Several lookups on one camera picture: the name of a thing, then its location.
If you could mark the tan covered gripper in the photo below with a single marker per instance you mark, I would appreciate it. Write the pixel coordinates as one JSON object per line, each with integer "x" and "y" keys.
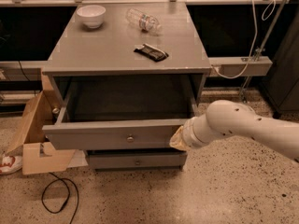
{"x": 189, "y": 136}

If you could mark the grey top drawer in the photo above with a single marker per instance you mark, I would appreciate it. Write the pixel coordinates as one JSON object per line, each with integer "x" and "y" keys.
{"x": 122, "y": 112}

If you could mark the grey drawer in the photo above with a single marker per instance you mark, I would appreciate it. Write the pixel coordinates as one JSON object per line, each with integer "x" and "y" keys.
{"x": 136, "y": 159}
{"x": 122, "y": 112}

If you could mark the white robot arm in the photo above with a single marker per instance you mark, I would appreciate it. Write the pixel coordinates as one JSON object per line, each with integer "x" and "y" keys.
{"x": 224, "y": 119}

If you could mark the grey lower drawer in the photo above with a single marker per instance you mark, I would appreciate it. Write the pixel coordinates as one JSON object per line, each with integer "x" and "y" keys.
{"x": 136, "y": 159}

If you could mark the grey wooden drawer cabinet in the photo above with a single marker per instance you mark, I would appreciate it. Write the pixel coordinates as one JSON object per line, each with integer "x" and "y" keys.
{"x": 110, "y": 50}

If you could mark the black snack wrapper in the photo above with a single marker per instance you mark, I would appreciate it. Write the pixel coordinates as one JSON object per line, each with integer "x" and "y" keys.
{"x": 152, "y": 53}

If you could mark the clear plastic water bottle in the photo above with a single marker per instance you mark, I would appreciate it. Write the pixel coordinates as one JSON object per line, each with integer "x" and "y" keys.
{"x": 143, "y": 21}

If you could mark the brown cardboard box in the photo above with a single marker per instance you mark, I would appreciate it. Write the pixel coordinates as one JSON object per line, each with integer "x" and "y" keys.
{"x": 39, "y": 155}

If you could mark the white ceramic bowl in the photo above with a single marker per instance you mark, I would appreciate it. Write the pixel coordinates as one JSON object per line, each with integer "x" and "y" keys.
{"x": 92, "y": 16}

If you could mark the white and red shoe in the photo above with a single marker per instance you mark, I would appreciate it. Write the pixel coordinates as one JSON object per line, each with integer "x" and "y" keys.
{"x": 10, "y": 164}

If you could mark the grey wall rail bracket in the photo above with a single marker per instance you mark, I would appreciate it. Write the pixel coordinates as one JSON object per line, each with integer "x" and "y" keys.
{"x": 240, "y": 66}

